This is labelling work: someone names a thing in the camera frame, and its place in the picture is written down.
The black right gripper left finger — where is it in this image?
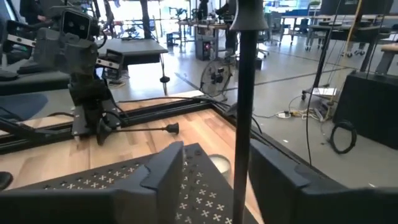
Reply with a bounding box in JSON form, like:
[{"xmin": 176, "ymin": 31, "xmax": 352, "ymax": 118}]
[{"xmin": 0, "ymin": 141, "xmax": 186, "ymax": 224}]

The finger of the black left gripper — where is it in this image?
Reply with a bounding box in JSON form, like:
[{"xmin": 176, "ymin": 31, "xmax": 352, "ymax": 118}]
[
  {"xmin": 61, "ymin": 35, "xmax": 100, "ymax": 76},
  {"xmin": 32, "ymin": 27, "xmax": 65, "ymax": 72}
]

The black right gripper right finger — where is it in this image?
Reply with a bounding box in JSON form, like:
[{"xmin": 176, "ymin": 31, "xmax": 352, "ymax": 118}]
[{"xmin": 250, "ymin": 139, "xmax": 398, "ymax": 224}]

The beige teal patterned candle jar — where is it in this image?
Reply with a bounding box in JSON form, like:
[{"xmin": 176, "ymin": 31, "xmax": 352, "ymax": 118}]
[{"xmin": 207, "ymin": 153, "xmax": 233, "ymax": 184}]

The person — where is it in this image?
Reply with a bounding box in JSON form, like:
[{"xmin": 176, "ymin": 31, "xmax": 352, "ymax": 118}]
[
  {"xmin": 197, "ymin": 0, "xmax": 210, "ymax": 21},
  {"xmin": 19, "ymin": 0, "xmax": 48, "ymax": 26},
  {"xmin": 215, "ymin": 0, "xmax": 239, "ymax": 54}
]

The black desk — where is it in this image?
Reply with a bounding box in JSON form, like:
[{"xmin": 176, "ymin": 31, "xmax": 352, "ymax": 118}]
[{"xmin": 95, "ymin": 37, "xmax": 169, "ymax": 75}]

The black perforated metal shelf riser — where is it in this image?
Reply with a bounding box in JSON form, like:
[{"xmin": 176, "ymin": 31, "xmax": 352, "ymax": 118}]
[{"xmin": 15, "ymin": 142, "xmax": 261, "ymax": 224}]

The black cabinet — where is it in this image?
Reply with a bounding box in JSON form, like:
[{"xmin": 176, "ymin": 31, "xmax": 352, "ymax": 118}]
[{"xmin": 331, "ymin": 70, "xmax": 398, "ymax": 151}]

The black computer tower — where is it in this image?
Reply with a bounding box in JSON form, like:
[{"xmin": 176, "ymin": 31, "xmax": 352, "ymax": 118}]
[{"xmin": 195, "ymin": 33, "xmax": 216, "ymax": 62}]

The black floor fan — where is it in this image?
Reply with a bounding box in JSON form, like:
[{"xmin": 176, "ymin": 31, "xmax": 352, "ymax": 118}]
[{"xmin": 200, "ymin": 57, "xmax": 234, "ymax": 98}]

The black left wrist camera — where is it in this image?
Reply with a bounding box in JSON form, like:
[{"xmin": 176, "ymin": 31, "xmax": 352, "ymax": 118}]
[{"xmin": 60, "ymin": 7, "xmax": 93, "ymax": 40}]

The coiled black cable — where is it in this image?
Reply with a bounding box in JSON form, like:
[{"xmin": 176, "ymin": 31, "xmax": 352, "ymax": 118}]
[{"xmin": 328, "ymin": 119, "xmax": 358, "ymax": 155}]

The black aluminium table frame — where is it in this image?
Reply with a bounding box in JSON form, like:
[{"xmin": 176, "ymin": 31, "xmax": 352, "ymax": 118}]
[{"xmin": 0, "ymin": 95, "xmax": 312, "ymax": 175}]

